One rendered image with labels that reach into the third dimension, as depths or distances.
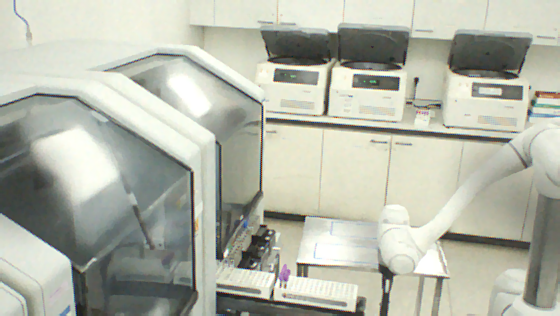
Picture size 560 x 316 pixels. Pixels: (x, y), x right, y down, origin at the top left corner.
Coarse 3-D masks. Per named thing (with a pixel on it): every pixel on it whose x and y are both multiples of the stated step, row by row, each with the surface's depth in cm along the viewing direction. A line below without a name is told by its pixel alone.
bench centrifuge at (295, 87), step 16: (272, 32) 427; (288, 32) 421; (304, 32) 417; (320, 32) 415; (272, 48) 458; (288, 48) 452; (304, 48) 447; (320, 48) 441; (256, 64) 429; (272, 64) 427; (288, 64) 425; (304, 64) 468; (320, 64) 432; (256, 80) 425; (272, 80) 423; (288, 80) 420; (304, 80) 417; (320, 80) 416; (272, 96) 425; (288, 96) 422; (304, 96) 419; (320, 96) 417; (288, 112) 427; (304, 112) 423; (320, 112) 421
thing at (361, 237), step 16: (304, 224) 264; (320, 224) 265; (336, 224) 265; (352, 224) 266; (368, 224) 266; (304, 240) 249; (320, 240) 249; (336, 240) 250; (352, 240) 250; (368, 240) 251; (304, 256) 235; (320, 256) 235; (336, 256) 236; (352, 256) 236; (368, 256) 237; (432, 256) 238; (304, 272) 280; (416, 272) 226; (432, 272) 226; (448, 272) 233; (416, 304) 278; (432, 304) 231
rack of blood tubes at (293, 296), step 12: (276, 288) 203; (288, 288) 204; (300, 288) 205; (312, 288) 204; (324, 288) 204; (336, 288) 204; (348, 288) 205; (288, 300) 203; (300, 300) 203; (312, 300) 206; (324, 300) 206; (336, 300) 199; (348, 300) 198
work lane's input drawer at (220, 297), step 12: (216, 300) 208; (228, 300) 207; (240, 300) 205; (252, 300) 205; (264, 300) 204; (360, 300) 206; (252, 312) 206; (264, 312) 205; (276, 312) 204; (288, 312) 203; (300, 312) 202; (312, 312) 200; (324, 312) 200; (336, 312) 200; (348, 312) 199; (360, 312) 198
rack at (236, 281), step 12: (216, 276) 209; (228, 276) 210; (240, 276) 210; (252, 276) 210; (264, 276) 211; (216, 288) 208; (228, 288) 212; (240, 288) 212; (252, 288) 213; (264, 288) 204
